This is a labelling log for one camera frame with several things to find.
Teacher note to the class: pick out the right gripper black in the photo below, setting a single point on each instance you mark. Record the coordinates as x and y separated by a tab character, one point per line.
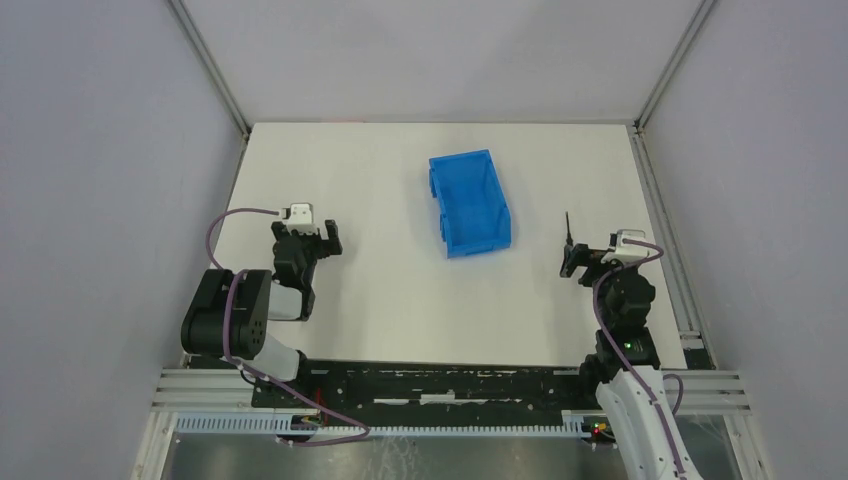
586	255

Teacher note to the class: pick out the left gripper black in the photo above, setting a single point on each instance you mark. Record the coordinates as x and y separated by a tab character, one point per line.
313	241

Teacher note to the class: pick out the red-handled black screwdriver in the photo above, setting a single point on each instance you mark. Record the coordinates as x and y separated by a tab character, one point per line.
569	238

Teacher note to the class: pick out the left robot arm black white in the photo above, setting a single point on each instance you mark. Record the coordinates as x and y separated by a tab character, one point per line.
228	316

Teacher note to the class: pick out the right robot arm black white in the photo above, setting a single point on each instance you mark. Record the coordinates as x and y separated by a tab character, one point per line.
624	372

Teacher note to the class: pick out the blue plastic storage bin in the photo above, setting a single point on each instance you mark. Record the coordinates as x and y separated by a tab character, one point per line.
474	216

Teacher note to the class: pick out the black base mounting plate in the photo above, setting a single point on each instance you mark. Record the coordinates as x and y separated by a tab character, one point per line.
386	394

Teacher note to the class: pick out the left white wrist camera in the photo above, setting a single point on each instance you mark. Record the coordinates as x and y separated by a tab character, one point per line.
299	218

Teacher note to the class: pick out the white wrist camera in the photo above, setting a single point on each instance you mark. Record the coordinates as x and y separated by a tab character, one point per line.
632	241
299	218

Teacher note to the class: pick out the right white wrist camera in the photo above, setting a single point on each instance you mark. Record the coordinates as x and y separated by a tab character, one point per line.
632	241

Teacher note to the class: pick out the right side aluminium rail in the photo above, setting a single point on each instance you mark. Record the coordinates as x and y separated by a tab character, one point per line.
694	342

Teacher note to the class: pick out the white slotted cable duct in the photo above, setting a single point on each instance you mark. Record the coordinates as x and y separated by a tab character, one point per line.
284	424

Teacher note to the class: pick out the aluminium front frame rail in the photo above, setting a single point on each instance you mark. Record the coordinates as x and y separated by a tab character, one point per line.
705	392

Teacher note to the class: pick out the right rear aluminium post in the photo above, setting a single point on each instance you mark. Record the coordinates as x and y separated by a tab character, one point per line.
683	46

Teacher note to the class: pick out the aluminium post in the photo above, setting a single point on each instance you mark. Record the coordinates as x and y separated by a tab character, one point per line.
683	46
213	72

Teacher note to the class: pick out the left rear aluminium post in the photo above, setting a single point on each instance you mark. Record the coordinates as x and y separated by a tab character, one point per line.
213	72

